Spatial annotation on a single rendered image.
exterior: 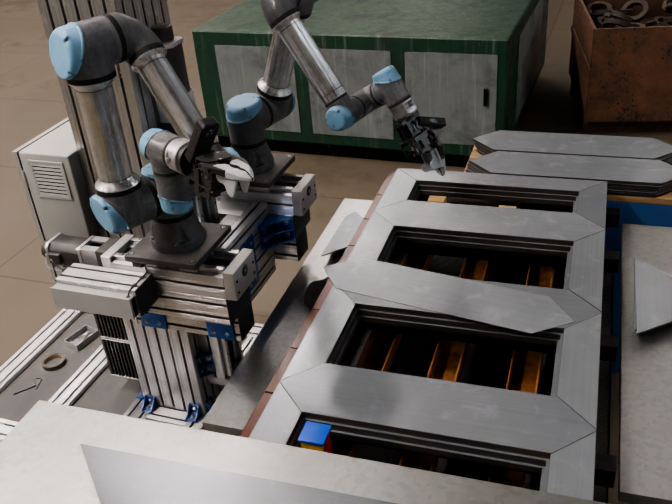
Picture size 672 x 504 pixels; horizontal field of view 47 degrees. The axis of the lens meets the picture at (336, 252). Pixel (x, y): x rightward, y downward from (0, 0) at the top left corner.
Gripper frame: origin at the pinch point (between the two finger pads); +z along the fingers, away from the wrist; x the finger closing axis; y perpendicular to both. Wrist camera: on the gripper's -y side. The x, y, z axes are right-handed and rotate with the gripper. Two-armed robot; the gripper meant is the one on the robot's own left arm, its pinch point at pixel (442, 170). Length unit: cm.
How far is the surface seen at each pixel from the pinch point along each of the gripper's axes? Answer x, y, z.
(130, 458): 26, 130, 1
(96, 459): 22, 134, -2
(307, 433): 21, 95, 23
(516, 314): 27, 27, 37
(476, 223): -5.7, -7.4, 21.8
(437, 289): 6.4, 30.1, 24.8
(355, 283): -10.9, 41.4, 13.1
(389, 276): -6.5, 32.8, 16.7
